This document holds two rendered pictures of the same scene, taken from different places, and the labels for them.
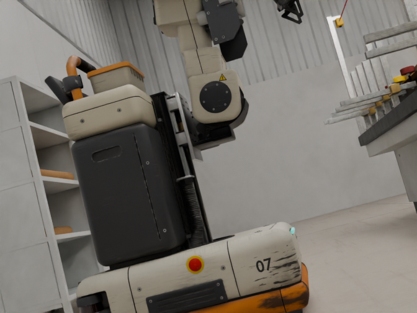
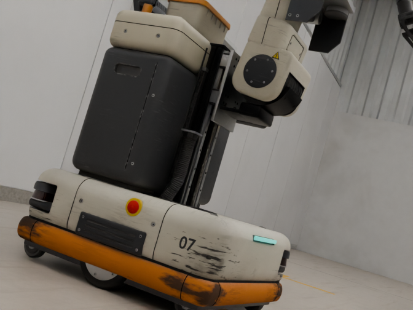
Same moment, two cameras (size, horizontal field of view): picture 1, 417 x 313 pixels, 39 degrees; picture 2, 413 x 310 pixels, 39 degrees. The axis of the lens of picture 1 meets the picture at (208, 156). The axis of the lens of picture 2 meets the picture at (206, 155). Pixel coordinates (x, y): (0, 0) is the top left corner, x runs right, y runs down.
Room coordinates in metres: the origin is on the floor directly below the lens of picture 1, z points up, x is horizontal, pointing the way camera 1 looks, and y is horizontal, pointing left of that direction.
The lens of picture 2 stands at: (0.23, -0.57, 0.30)
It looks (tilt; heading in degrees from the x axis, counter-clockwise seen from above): 5 degrees up; 20
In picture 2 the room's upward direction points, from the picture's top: 16 degrees clockwise
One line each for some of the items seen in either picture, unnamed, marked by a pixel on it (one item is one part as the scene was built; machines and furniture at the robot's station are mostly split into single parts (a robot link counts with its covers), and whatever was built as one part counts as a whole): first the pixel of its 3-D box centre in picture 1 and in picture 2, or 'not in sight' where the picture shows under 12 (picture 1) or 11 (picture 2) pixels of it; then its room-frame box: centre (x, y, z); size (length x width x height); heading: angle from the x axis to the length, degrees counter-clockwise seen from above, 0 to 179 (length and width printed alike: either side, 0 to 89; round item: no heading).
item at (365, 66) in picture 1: (374, 94); not in sight; (3.91, -1.17, 0.88); 0.04 x 0.04 x 0.48; 85
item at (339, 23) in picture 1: (350, 74); not in sight; (4.71, -1.27, 1.20); 0.12 x 0.09 x 1.00; 85
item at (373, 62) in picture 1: (378, 79); not in sight; (3.66, -1.14, 0.93); 0.04 x 0.04 x 0.48; 85
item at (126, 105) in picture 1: (146, 165); (177, 107); (2.03, 0.21, 0.59); 0.55 x 0.34 x 0.83; 172
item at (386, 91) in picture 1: (377, 94); not in sight; (3.38, -1.03, 0.80); 0.43 x 0.03 x 0.04; 85
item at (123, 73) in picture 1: (120, 89); (196, 26); (2.03, 0.24, 0.87); 0.23 x 0.15 x 0.11; 172
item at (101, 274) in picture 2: not in sight; (109, 256); (1.74, 0.16, 0.09); 0.18 x 0.05 x 0.18; 82
